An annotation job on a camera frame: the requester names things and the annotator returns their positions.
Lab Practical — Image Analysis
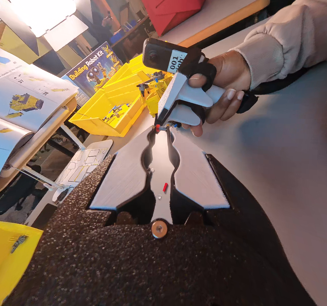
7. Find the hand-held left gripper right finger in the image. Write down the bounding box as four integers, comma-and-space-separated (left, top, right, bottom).
167, 126, 230, 210

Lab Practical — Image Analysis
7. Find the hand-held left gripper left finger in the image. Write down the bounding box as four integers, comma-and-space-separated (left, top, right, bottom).
89, 127, 156, 211

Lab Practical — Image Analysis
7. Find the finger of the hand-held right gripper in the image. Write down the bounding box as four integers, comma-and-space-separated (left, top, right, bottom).
157, 72, 185, 126

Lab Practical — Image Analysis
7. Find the yellow toy robot model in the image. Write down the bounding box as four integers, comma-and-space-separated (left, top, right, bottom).
137, 71, 177, 118

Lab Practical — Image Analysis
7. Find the sticker sheet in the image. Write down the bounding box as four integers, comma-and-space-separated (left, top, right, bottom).
55, 147, 108, 186

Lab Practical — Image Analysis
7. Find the red tote bag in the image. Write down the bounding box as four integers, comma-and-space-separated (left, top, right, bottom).
138, 0, 207, 37

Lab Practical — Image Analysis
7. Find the heap of grey blue pieces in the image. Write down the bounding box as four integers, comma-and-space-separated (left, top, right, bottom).
102, 103, 133, 125

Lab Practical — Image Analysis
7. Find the blue toy kit box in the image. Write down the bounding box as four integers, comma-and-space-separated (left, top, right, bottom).
61, 41, 124, 99

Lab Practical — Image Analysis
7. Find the white book stand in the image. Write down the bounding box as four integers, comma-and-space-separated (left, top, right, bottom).
0, 97, 114, 224

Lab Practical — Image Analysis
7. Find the heap of dark connector pieces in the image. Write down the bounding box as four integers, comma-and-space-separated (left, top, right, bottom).
10, 234, 28, 254

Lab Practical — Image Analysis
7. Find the open instruction booklet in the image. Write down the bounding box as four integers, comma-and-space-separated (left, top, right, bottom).
0, 48, 80, 169

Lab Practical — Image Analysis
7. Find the studio softbox light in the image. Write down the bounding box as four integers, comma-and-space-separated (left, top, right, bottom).
0, 0, 94, 56

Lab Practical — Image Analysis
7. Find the black cable with plug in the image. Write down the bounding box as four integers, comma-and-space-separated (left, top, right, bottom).
57, 187, 74, 202

